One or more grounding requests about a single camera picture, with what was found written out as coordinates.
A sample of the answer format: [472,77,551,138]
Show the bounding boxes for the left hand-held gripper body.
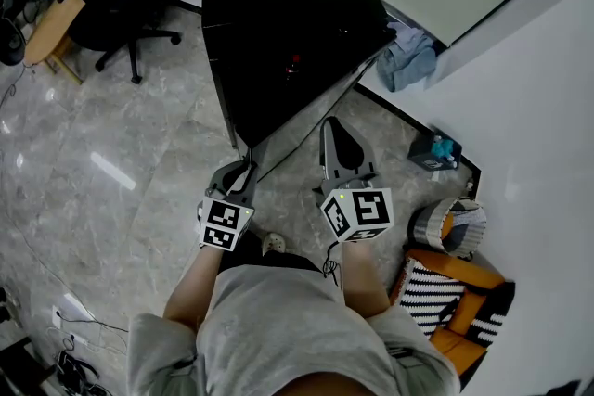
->
[197,187,256,252]

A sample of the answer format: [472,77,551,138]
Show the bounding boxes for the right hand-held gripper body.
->
[313,160,395,243]

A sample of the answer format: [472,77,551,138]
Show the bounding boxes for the black fridge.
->
[200,0,399,183]

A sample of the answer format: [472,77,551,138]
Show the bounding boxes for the person's left forearm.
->
[162,243,225,331]

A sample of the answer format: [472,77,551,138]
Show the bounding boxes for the person's right forearm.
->
[341,238,394,319]

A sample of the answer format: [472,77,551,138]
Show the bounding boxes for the person's dark trousers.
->
[216,228,322,275]

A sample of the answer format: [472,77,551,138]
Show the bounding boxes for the person's white shoe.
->
[261,232,287,257]

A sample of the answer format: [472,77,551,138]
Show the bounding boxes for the dark tissue box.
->
[407,129,464,173]

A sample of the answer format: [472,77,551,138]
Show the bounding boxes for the grey striped woven basket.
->
[407,196,488,260]

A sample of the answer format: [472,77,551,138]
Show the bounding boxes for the blue crumpled cloth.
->
[375,19,438,94]

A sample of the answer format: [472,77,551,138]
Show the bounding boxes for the black white striped blanket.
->
[397,258,506,345]

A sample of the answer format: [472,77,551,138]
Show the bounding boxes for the orange armchair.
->
[388,247,517,377]

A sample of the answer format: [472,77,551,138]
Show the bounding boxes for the person's grey shirt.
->
[126,266,461,396]

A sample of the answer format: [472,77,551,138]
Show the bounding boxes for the white power strip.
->
[49,304,91,348]

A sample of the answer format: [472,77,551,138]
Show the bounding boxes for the wooden desk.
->
[22,0,112,86]

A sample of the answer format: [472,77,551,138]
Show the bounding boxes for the black round fan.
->
[0,17,28,67]

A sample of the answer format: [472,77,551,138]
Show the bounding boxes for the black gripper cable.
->
[321,239,345,291]

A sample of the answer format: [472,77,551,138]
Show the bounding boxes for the black cable bundle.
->
[54,349,114,396]

